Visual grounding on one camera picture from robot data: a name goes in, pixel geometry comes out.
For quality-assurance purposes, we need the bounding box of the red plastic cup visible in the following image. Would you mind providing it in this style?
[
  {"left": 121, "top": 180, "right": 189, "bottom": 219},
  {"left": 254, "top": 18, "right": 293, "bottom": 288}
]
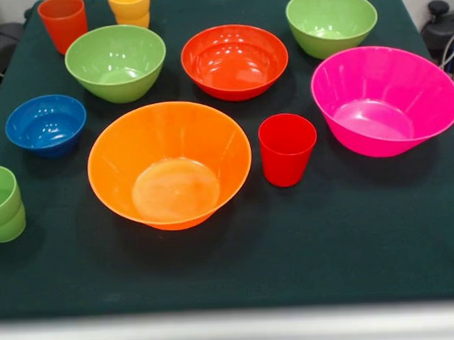
[{"left": 257, "top": 113, "right": 320, "bottom": 189}]

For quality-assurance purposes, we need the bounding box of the small blue plastic bowl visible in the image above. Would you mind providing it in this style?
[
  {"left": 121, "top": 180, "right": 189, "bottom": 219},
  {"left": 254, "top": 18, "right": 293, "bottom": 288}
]
[{"left": 4, "top": 93, "right": 89, "bottom": 160}]

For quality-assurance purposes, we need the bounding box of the large orange plastic bowl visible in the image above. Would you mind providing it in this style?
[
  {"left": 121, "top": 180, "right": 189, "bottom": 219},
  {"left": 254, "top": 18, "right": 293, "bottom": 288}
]
[{"left": 84, "top": 98, "right": 255, "bottom": 234}]

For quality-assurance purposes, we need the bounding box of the red-orange plastic bowl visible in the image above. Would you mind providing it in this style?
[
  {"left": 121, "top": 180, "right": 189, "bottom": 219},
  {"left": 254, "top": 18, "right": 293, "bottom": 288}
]
[{"left": 180, "top": 22, "right": 291, "bottom": 104}]

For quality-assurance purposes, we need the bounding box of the dark green table cloth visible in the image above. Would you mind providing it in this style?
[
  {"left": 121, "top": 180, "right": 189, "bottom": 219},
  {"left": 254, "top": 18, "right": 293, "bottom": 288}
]
[{"left": 0, "top": 0, "right": 454, "bottom": 321}]

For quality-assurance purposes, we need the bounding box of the large pink plastic bowl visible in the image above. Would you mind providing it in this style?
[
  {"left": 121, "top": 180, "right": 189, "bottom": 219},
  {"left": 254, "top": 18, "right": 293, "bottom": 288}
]
[{"left": 309, "top": 42, "right": 454, "bottom": 161}]

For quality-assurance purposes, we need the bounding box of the yellow plastic cup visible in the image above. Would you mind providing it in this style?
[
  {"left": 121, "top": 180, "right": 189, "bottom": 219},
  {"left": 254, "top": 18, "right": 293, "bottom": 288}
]
[
  {"left": 113, "top": 10, "right": 151, "bottom": 31},
  {"left": 106, "top": 0, "right": 152, "bottom": 22}
]

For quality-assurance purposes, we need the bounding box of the green plastic bowl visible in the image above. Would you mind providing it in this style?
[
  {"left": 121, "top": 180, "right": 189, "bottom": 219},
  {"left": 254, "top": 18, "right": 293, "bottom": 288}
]
[
  {"left": 63, "top": 23, "right": 168, "bottom": 106},
  {"left": 285, "top": 0, "right": 379, "bottom": 61}
]

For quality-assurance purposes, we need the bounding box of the orange-red plastic cup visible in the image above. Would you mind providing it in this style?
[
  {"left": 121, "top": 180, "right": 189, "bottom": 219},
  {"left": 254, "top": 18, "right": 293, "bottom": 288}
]
[{"left": 37, "top": 0, "right": 90, "bottom": 57}]

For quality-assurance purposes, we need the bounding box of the green plastic cup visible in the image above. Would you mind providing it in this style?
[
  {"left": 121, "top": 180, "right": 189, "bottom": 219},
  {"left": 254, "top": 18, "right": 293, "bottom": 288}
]
[
  {"left": 0, "top": 164, "right": 23, "bottom": 230},
  {"left": 0, "top": 202, "right": 28, "bottom": 245}
]

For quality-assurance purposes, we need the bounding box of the grey cable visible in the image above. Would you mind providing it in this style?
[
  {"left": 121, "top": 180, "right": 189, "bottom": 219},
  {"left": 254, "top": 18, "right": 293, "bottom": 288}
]
[{"left": 440, "top": 27, "right": 454, "bottom": 96}]

